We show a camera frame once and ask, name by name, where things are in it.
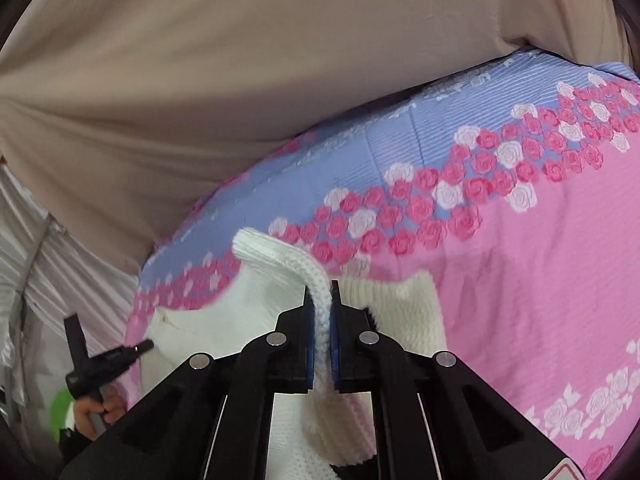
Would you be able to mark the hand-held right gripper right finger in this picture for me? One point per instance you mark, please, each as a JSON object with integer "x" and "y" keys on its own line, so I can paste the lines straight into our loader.
{"x": 334, "y": 360}

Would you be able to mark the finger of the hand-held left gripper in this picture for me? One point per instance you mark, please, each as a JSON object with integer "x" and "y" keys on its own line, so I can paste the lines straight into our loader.
{"x": 75, "y": 340}
{"x": 125, "y": 351}

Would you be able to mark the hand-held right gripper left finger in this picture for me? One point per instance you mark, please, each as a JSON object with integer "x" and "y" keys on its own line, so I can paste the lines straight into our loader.
{"x": 311, "y": 345}

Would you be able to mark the white knit sweater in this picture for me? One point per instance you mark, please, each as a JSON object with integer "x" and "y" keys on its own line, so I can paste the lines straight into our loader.
{"x": 280, "y": 270}

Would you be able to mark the person's left hand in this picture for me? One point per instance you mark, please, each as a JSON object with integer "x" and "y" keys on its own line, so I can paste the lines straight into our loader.
{"x": 115, "y": 406}

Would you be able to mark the white pleated curtain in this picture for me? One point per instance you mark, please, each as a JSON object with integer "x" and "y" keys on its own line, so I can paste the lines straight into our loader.
{"x": 60, "y": 270}

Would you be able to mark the pink floral bed sheet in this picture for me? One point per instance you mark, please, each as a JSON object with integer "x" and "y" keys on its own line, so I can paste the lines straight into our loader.
{"x": 500, "y": 285}

